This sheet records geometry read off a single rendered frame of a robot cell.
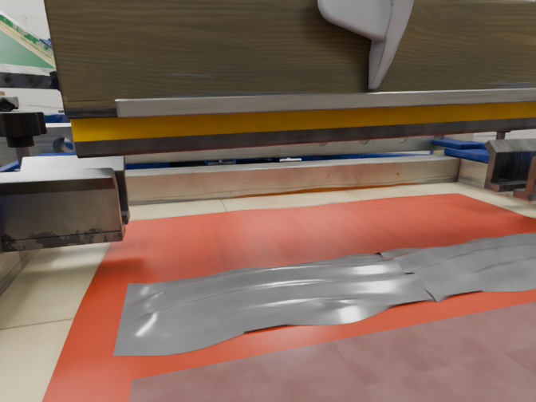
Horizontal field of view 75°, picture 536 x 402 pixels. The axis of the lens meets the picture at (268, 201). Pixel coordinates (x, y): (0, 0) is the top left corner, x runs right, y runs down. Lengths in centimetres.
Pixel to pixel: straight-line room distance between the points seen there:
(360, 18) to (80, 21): 16
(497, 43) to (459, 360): 23
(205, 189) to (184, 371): 27
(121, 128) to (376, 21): 17
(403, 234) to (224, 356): 21
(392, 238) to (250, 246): 12
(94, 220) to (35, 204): 4
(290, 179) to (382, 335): 28
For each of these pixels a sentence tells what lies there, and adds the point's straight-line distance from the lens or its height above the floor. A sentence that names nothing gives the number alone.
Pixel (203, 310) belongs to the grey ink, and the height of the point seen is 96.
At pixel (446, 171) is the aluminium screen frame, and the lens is 56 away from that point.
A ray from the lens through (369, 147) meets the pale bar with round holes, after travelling 56.
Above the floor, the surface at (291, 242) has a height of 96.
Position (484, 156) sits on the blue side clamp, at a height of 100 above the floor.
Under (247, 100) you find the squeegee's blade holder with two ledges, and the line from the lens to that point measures 22.
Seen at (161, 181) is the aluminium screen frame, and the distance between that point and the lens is 41.
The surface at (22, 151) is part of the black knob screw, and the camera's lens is 39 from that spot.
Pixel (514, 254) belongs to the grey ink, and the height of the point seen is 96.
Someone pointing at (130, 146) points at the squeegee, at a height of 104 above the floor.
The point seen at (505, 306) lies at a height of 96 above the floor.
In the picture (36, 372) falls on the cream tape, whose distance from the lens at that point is 20.
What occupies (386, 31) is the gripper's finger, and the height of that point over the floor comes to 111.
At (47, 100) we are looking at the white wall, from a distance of 456.
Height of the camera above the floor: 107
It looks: 16 degrees down
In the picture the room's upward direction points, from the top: straight up
